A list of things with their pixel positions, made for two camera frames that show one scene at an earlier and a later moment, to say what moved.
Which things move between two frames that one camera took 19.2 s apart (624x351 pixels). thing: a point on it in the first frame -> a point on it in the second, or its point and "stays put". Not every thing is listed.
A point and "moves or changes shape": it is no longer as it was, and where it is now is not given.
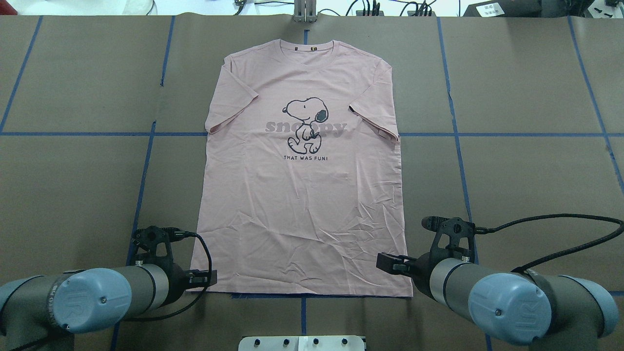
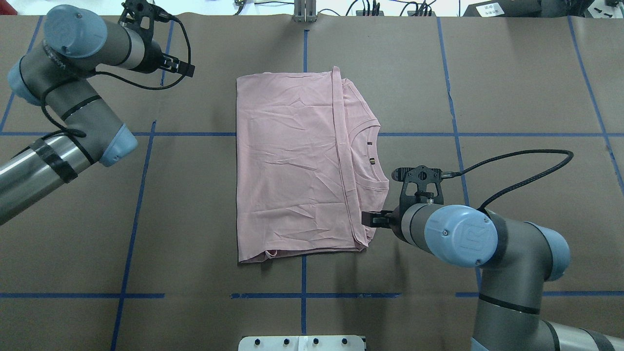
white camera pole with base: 302,343 stays put
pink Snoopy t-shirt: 302,185 moves or changes shape
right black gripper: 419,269 -> 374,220
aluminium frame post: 305,10 stays put
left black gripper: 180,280 -> 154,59
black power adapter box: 505,8 stays put
